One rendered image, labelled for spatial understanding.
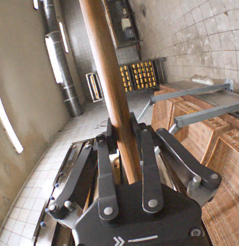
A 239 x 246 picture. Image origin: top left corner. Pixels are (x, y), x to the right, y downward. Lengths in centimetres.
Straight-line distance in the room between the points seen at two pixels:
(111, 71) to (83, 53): 515
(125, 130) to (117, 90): 6
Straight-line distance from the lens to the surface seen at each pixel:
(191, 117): 67
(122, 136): 19
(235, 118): 83
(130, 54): 521
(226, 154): 91
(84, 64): 526
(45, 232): 123
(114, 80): 16
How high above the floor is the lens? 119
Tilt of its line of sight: 4 degrees up
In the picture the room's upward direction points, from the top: 103 degrees counter-clockwise
